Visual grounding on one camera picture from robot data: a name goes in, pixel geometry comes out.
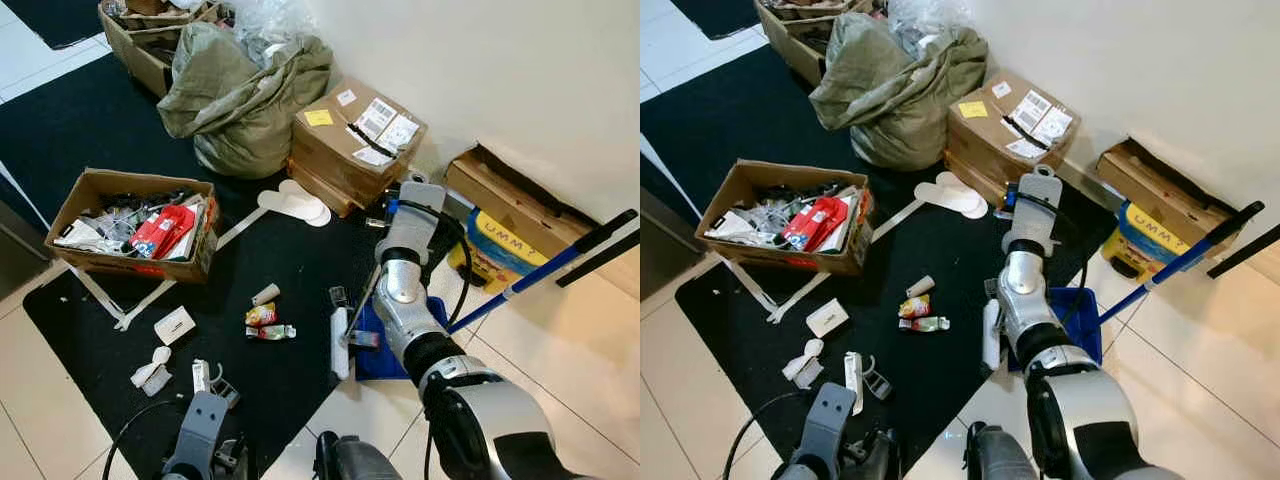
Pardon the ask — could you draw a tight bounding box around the flat cardboard box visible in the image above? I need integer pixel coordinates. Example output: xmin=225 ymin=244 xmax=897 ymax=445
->
xmin=945 ymin=150 xmax=1011 ymax=208
xmin=287 ymin=165 xmax=359 ymax=218

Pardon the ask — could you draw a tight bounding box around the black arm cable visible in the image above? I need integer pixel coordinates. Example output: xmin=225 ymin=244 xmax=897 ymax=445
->
xmin=100 ymin=398 xmax=189 ymax=480
xmin=722 ymin=390 xmax=803 ymax=480
xmin=398 ymin=200 xmax=473 ymax=329
xmin=1020 ymin=195 xmax=1091 ymax=326

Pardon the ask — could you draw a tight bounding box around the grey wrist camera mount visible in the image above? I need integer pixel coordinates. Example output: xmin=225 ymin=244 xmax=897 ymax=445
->
xmin=160 ymin=392 xmax=229 ymax=480
xmin=375 ymin=182 xmax=448 ymax=265
xmin=790 ymin=383 xmax=858 ymax=480
xmin=1005 ymin=175 xmax=1063 ymax=256

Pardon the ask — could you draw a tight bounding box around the sealed cardboard box with labels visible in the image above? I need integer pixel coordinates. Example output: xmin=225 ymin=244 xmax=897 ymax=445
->
xmin=945 ymin=70 xmax=1083 ymax=189
xmin=290 ymin=78 xmax=429 ymax=196

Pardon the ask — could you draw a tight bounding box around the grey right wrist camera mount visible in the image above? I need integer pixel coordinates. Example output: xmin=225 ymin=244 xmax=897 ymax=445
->
xmin=375 ymin=182 xmax=448 ymax=265
xmin=1005 ymin=175 xmax=1063 ymax=256

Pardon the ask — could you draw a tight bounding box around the small black mat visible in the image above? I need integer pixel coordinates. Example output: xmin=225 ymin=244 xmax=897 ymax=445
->
xmin=0 ymin=0 xmax=101 ymax=49
xmin=668 ymin=0 xmax=761 ymax=41

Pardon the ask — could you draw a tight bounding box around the large black carpet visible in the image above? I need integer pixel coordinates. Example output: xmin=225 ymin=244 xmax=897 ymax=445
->
xmin=640 ymin=45 xmax=1119 ymax=480
xmin=0 ymin=50 xmax=476 ymax=480

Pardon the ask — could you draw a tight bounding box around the white disposable slipper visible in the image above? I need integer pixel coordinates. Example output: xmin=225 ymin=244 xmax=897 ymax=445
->
xmin=935 ymin=172 xmax=989 ymax=219
xmin=913 ymin=182 xmax=979 ymax=217
xmin=278 ymin=180 xmax=332 ymax=219
xmin=258 ymin=190 xmax=323 ymax=227

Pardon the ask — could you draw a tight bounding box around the open brown cardboard tray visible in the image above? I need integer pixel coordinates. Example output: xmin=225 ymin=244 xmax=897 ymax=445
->
xmin=122 ymin=25 xmax=216 ymax=99
xmin=775 ymin=18 xmax=871 ymax=89
xmin=98 ymin=0 xmax=233 ymax=41
xmin=755 ymin=0 xmax=891 ymax=36

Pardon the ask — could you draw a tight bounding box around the yellow blue printed box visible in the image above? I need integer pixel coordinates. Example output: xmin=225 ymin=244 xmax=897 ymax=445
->
xmin=1102 ymin=200 xmax=1201 ymax=279
xmin=448 ymin=208 xmax=549 ymax=294

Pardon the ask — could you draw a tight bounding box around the red product packet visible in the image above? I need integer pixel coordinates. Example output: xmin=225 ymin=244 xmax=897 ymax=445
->
xmin=783 ymin=196 xmax=849 ymax=251
xmin=130 ymin=205 xmax=197 ymax=259

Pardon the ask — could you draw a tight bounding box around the short beige tape strip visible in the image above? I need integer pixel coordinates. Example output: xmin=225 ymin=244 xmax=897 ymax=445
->
xmin=715 ymin=255 xmax=781 ymax=321
xmin=65 ymin=262 xmax=131 ymax=329

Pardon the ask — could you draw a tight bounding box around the black door frame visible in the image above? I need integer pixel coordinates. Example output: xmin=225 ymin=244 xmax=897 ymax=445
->
xmin=1207 ymin=222 xmax=1280 ymax=279
xmin=555 ymin=228 xmax=640 ymax=289

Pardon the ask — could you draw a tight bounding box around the olive woven sack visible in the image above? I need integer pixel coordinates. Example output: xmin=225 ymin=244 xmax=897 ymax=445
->
xmin=158 ymin=22 xmax=334 ymax=179
xmin=810 ymin=12 xmax=989 ymax=171

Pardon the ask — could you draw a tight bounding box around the open cardboard box with clutter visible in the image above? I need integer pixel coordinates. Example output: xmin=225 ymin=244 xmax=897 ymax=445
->
xmin=45 ymin=168 xmax=219 ymax=284
xmin=695 ymin=160 xmax=876 ymax=277

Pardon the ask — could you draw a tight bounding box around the blue long-handled dustpan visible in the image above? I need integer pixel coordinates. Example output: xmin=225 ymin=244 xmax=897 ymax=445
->
xmin=352 ymin=208 xmax=639 ymax=382
xmin=1005 ymin=200 xmax=1266 ymax=373

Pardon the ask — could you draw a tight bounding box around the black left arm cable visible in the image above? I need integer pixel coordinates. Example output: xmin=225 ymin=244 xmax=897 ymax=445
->
xmin=100 ymin=398 xmax=189 ymax=480
xmin=722 ymin=390 xmax=803 ymax=480

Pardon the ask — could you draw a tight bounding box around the small white box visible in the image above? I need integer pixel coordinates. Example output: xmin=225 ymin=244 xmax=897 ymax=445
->
xmin=153 ymin=306 xmax=198 ymax=347
xmin=806 ymin=298 xmax=851 ymax=339

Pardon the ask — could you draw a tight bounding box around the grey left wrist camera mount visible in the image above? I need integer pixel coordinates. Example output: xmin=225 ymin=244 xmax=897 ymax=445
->
xmin=790 ymin=383 xmax=858 ymax=480
xmin=160 ymin=392 xmax=229 ymax=480

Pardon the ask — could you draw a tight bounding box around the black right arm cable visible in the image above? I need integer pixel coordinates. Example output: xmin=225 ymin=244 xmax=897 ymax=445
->
xmin=1020 ymin=195 xmax=1091 ymax=326
xmin=398 ymin=200 xmax=473 ymax=329

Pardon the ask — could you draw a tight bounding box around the long beige tape strip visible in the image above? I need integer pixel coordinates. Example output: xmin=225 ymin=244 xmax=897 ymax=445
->
xmin=765 ymin=200 xmax=926 ymax=323
xmin=115 ymin=205 xmax=271 ymax=331

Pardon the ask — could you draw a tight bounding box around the dark grey cabinet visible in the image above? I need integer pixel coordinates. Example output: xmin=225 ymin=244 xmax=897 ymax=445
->
xmin=640 ymin=135 xmax=701 ymax=301
xmin=0 ymin=160 xmax=51 ymax=296

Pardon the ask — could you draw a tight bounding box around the long torn cardboard box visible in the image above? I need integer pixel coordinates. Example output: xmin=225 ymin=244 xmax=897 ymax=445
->
xmin=445 ymin=143 xmax=601 ymax=259
xmin=1097 ymin=137 xmax=1251 ymax=251

